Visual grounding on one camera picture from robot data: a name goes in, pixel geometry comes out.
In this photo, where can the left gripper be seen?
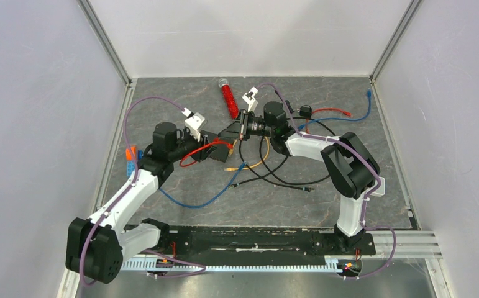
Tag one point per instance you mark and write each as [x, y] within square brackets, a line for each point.
[203, 154]

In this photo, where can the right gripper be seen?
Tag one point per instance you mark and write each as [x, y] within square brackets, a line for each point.
[238, 130]

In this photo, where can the black network switch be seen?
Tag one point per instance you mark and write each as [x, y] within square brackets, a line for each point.
[218, 152]

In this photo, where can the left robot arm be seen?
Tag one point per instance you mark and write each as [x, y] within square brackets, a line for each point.
[98, 246]

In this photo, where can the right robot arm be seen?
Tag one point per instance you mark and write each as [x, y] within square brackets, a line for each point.
[353, 171]

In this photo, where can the red glitter tube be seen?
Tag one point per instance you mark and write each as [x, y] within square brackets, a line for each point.
[229, 98]

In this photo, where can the black power adapter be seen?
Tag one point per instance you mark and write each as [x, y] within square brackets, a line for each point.
[304, 111]

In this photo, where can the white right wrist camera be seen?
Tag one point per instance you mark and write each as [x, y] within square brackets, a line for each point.
[250, 100]

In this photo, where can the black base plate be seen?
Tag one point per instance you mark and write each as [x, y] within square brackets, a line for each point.
[259, 246]

